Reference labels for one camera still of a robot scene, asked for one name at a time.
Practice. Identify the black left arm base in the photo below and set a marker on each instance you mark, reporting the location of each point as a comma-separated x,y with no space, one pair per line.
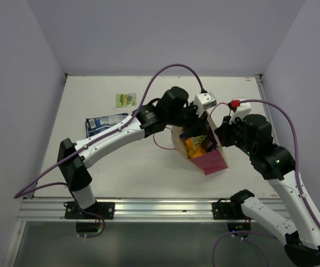
104,209

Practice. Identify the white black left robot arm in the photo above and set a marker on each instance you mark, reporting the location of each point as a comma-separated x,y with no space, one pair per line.
76,157

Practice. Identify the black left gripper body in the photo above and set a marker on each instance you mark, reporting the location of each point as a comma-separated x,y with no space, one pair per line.
189,119

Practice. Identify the purple Fox's candy bag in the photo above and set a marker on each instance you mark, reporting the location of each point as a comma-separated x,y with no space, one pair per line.
212,143

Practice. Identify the small blue snack packet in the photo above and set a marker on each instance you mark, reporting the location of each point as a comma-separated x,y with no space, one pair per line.
184,135

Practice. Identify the green Himalaya candy packet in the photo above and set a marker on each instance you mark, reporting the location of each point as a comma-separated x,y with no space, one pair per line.
125,100

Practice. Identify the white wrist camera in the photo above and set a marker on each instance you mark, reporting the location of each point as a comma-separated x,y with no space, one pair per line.
239,109
204,101

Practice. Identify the orange mango gummy bag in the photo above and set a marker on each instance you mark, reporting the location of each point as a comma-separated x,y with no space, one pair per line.
194,153

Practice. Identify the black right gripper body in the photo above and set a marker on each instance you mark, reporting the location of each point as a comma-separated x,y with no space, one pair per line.
232,134

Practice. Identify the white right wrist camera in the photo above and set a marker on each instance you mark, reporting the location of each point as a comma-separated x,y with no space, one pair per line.
239,109

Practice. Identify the aluminium front mounting rail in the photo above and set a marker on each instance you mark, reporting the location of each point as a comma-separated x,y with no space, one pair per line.
126,210

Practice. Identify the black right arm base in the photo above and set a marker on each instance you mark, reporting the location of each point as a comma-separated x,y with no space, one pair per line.
226,210

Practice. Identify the large blue chips bag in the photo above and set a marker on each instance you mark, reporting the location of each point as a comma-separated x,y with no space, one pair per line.
98,124

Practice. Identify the aluminium table edge rail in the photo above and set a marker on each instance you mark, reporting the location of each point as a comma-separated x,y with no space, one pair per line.
266,107

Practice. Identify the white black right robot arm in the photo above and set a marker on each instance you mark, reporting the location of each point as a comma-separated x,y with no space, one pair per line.
300,235

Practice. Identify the cream pink paper cake bag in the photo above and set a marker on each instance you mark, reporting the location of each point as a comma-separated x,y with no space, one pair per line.
209,163

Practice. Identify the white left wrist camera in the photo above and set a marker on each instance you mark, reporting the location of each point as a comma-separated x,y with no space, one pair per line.
204,101

